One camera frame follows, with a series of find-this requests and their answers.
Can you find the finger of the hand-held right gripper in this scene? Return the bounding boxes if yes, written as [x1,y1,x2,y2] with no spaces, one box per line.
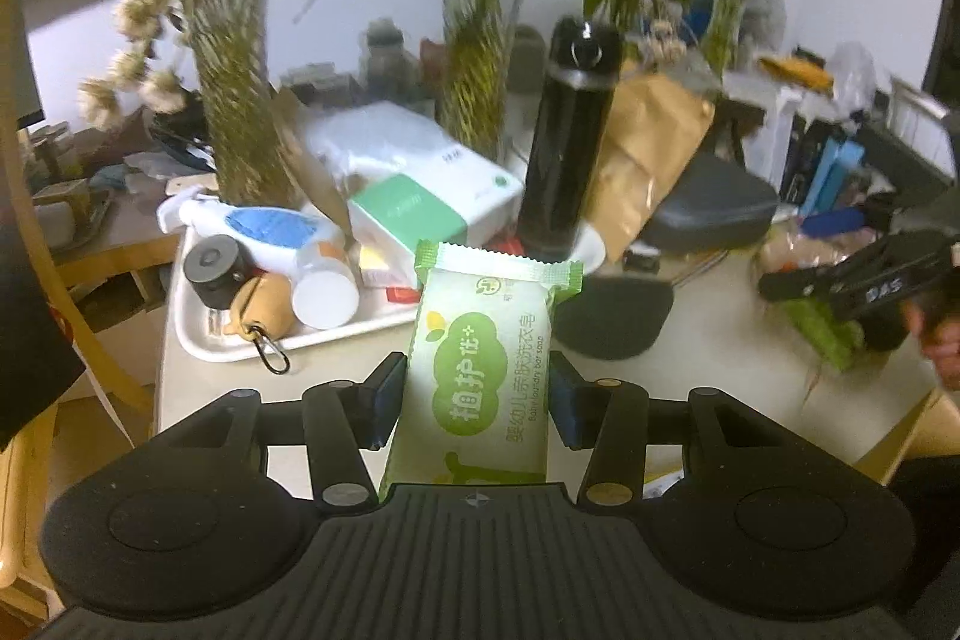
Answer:
[799,194,931,238]
[757,257,863,304]

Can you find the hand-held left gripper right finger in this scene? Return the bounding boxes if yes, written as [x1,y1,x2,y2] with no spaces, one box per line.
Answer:
[550,353,817,510]

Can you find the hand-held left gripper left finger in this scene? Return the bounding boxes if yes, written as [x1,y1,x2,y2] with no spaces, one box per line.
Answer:
[154,351,410,512]

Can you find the green white soap packet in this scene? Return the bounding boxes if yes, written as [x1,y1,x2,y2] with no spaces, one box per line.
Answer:
[377,239,584,502]

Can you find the black soft pad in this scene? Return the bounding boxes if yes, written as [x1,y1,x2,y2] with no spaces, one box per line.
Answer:
[553,274,674,361]

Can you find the person's right hand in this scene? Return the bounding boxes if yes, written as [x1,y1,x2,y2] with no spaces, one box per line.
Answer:
[904,299,960,390]

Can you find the light blue carton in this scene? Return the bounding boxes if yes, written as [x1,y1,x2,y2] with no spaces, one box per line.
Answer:
[799,141,863,214]

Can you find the green packets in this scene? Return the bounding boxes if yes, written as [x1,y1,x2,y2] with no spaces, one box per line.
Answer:
[780,299,863,371]

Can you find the black carton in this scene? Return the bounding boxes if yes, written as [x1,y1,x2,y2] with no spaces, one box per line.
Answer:
[780,115,833,199]

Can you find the white carton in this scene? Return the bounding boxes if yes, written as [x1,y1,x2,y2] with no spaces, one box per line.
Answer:
[742,85,803,191]

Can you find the red flat box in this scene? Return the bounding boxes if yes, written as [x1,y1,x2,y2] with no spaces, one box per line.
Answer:
[358,239,425,304]

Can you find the grey zip case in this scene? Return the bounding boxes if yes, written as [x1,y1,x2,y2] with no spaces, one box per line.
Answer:
[641,152,781,257]

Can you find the white capped bottle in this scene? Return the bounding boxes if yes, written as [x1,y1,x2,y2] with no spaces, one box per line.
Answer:
[291,239,361,331]

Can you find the white bowl container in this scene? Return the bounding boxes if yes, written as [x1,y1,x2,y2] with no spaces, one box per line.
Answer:
[889,77,960,161]

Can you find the clear plastic bag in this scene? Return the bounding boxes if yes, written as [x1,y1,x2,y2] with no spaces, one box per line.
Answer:
[742,0,788,49]
[825,40,878,116]

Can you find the tan pouch with carabiner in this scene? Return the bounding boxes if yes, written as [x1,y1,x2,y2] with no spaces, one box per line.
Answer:
[229,272,295,375]

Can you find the yellow bag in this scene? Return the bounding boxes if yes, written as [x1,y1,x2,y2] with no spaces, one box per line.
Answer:
[757,53,835,90]

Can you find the white tray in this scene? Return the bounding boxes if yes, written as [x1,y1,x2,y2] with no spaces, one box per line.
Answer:
[166,220,605,362]

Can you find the green white box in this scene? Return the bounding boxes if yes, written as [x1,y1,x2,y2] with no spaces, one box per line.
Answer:
[349,149,526,259]

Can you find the large brown paper bag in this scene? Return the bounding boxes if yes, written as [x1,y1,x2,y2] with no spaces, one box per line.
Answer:
[581,74,717,262]

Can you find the blue white spray bottle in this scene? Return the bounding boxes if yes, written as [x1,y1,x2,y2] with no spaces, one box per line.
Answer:
[156,194,346,274]

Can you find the black round speaker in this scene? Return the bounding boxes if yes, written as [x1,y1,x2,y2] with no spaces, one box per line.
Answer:
[184,235,256,309]

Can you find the small brown paper bag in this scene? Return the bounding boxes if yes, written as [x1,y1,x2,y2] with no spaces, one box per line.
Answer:
[274,89,353,236]

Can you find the person's dark clothing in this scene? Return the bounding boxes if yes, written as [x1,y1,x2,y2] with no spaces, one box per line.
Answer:
[892,452,960,611]

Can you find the dried white flowers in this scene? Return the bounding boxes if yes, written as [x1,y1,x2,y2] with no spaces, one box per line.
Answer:
[79,0,196,131]
[645,17,691,67]

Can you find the dark blue box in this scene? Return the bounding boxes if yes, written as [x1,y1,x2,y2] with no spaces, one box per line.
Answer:
[686,0,721,37]

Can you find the white tissue pack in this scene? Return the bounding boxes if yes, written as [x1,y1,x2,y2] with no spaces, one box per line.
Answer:
[304,100,496,191]

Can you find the black thermos bottle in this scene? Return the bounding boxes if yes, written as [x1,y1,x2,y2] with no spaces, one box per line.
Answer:
[516,16,623,262]

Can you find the wooden side table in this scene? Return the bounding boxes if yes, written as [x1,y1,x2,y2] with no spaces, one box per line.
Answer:
[30,115,181,386]

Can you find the grey box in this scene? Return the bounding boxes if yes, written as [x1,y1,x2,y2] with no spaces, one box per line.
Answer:
[281,62,361,109]

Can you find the dark glass jar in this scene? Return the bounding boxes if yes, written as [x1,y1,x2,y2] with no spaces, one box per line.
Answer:
[364,21,417,101]

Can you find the dark cloth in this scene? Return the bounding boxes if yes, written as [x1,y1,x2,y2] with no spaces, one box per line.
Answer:
[0,190,87,450]

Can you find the wooden chair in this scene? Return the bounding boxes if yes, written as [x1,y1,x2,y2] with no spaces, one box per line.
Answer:
[0,0,181,611]

